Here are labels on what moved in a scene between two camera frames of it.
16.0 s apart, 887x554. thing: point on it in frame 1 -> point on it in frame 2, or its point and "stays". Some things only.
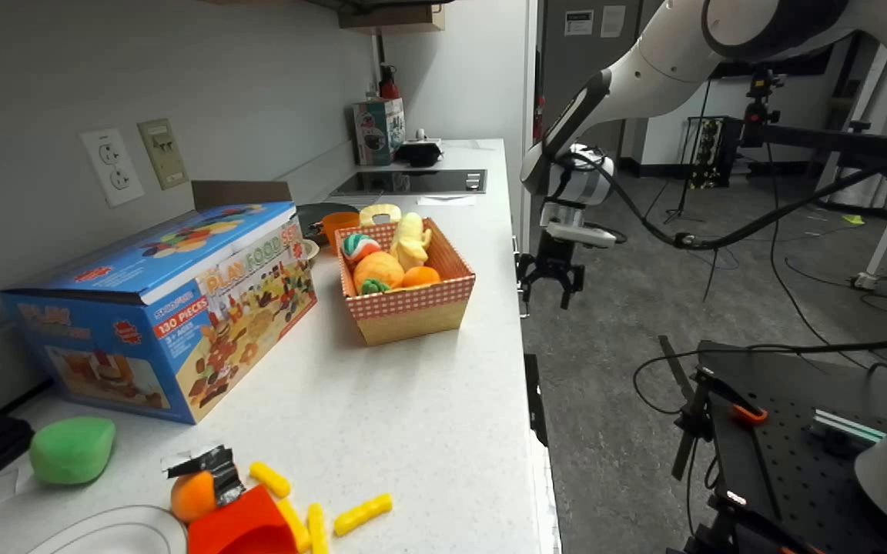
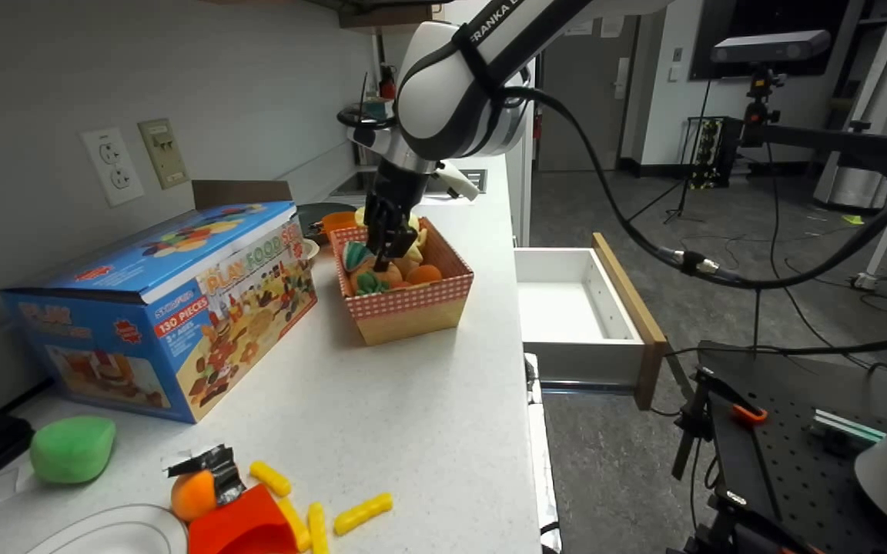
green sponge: (72, 452) stays
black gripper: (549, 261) -> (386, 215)
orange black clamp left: (730, 402) stays
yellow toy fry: (363, 515) stays
